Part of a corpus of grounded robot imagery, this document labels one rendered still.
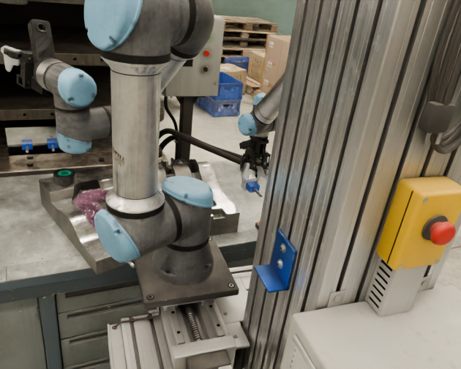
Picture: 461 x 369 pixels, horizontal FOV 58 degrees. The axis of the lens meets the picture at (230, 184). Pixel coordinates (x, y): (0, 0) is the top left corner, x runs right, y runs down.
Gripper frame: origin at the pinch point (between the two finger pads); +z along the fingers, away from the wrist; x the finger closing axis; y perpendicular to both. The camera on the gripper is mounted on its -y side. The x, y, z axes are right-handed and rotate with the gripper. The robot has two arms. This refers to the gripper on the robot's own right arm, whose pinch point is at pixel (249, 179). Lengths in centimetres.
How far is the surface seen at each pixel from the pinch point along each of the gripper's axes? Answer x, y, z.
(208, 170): -12.1, -14.9, 2.5
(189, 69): -4, -73, -27
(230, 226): -13.2, 14.2, 11.9
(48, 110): -72, -67, -9
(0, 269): -91, 15, 15
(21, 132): -84, -66, 1
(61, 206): -72, -7, 8
